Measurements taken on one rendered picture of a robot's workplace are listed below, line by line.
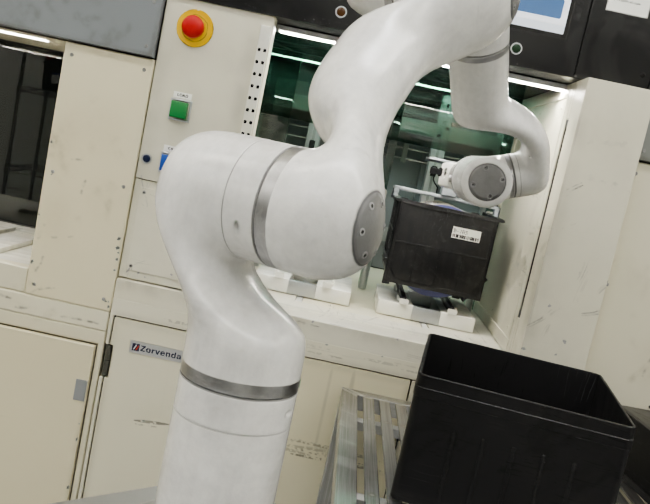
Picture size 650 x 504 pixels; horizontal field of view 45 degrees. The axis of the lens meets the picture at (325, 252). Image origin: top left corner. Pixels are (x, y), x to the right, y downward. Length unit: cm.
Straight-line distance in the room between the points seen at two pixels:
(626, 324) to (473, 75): 60
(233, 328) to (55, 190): 87
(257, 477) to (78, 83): 95
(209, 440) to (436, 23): 51
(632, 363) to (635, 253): 21
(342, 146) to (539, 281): 79
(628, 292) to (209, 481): 99
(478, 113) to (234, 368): 65
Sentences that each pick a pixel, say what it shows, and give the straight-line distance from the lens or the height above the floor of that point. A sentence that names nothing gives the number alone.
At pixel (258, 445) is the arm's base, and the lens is 77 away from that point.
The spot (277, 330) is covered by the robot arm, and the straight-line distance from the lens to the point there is 75.
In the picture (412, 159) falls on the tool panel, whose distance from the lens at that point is 235.
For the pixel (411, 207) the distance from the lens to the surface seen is 166.
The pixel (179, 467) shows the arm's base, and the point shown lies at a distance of 79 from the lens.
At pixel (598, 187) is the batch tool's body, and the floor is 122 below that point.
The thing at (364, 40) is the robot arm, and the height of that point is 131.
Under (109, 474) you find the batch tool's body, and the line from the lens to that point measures 165.
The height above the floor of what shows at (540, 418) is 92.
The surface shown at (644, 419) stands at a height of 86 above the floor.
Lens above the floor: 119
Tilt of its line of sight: 7 degrees down
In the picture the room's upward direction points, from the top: 12 degrees clockwise
